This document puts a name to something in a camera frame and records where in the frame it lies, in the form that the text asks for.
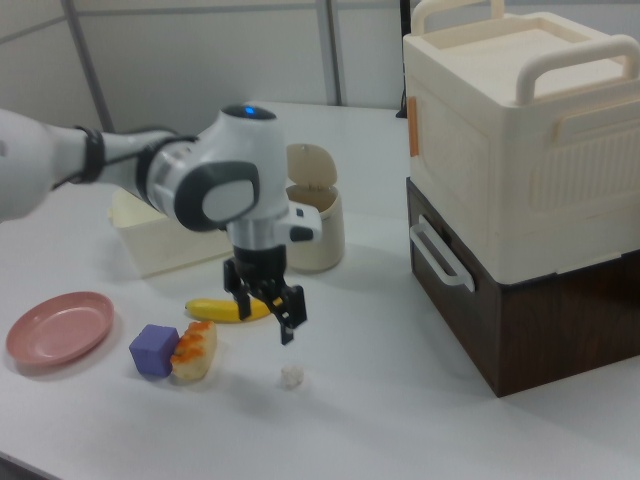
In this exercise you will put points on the cream plastic open bin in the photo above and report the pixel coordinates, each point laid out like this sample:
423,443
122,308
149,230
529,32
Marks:
165,245

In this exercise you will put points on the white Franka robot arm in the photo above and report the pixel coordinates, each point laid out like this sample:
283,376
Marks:
235,150

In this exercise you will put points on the pink plastic plate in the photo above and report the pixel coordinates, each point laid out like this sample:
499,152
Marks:
57,330

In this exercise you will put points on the toy bread loaf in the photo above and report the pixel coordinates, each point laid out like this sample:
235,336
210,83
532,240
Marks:
197,355

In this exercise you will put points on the orange latch strip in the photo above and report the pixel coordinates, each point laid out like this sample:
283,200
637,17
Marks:
412,125

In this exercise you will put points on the yellow toy banana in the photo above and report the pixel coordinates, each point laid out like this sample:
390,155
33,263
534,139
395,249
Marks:
212,310

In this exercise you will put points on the purple foam cube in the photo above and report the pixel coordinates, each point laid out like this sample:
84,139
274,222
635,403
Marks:
152,350

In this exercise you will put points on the beige trash can with lid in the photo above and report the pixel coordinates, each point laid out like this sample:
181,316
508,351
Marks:
320,235

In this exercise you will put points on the white paper ball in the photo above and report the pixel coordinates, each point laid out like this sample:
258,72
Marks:
291,377

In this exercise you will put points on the dark brown drawer cabinet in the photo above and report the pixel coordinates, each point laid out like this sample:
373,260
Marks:
550,330

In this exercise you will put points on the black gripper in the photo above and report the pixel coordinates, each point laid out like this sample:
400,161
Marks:
260,262

